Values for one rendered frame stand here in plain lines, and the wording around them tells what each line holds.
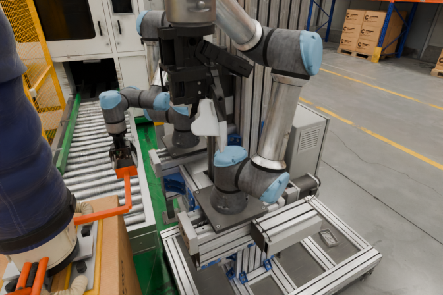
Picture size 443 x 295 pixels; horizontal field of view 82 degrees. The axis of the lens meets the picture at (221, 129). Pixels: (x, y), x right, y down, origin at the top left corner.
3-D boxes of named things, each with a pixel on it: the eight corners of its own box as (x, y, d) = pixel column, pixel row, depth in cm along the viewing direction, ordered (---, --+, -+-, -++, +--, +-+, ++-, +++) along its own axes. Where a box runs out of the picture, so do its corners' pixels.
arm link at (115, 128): (105, 117, 101) (126, 114, 104) (107, 127, 104) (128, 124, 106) (104, 126, 95) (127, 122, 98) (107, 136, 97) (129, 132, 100)
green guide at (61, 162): (72, 100, 316) (70, 93, 312) (81, 99, 319) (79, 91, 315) (47, 179, 185) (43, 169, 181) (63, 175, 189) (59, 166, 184)
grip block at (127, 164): (117, 168, 117) (115, 159, 114) (136, 164, 119) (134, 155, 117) (117, 179, 110) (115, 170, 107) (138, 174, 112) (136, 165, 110)
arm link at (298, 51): (248, 183, 96) (283, 31, 82) (285, 201, 88) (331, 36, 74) (231, 193, 86) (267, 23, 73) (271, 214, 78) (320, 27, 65)
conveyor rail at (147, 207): (126, 104, 343) (124, 90, 334) (130, 103, 344) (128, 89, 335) (150, 245, 155) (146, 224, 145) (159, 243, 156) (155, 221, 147)
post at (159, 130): (166, 214, 228) (151, 112, 179) (174, 212, 230) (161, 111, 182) (168, 220, 222) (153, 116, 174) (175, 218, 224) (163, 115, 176)
